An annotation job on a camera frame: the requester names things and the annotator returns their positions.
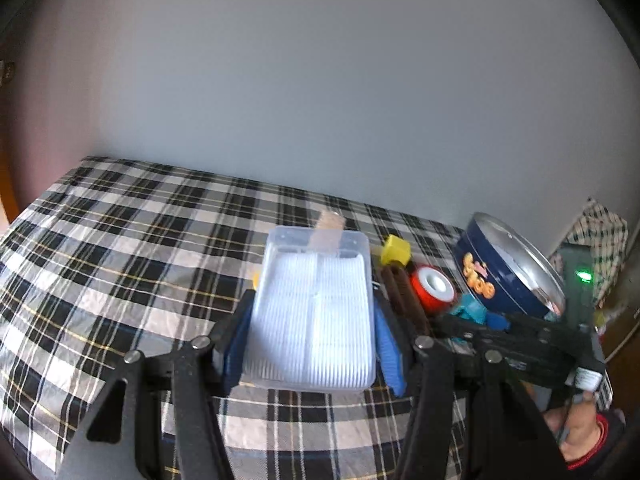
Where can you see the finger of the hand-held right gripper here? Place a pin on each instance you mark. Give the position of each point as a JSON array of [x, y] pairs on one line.
[[497, 321]]

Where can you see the teal toy block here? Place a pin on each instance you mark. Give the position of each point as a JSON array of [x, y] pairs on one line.
[[470, 310]]

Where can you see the beige wooden block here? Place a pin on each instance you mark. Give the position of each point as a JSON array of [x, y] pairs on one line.
[[327, 230]]

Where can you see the person's right forearm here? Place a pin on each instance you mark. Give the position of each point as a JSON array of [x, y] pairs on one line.
[[611, 437]]

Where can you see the blue round tin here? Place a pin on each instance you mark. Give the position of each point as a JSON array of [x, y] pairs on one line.
[[495, 260]]

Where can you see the clear plastic bag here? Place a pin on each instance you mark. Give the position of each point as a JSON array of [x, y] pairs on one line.
[[611, 314]]

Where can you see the red tape roll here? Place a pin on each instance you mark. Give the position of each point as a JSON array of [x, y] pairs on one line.
[[430, 290]]

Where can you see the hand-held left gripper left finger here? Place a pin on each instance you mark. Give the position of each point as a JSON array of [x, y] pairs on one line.
[[234, 345]]

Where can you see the brown toy ladder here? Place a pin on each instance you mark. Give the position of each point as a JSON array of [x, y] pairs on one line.
[[402, 295]]

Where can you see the brown wooden door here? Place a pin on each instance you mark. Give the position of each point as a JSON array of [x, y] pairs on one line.
[[6, 195]]

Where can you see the hanging plaid cloth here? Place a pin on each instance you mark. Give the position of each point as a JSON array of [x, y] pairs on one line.
[[597, 240]]

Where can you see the clear plastic box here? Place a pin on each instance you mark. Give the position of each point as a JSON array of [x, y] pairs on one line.
[[310, 320]]

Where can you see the person's right hand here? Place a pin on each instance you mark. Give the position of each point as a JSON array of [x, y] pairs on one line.
[[575, 425]]

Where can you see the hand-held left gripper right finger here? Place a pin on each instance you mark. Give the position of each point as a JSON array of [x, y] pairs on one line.
[[391, 357]]

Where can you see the yellow cube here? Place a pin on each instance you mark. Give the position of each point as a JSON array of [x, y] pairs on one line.
[[395, 251]]

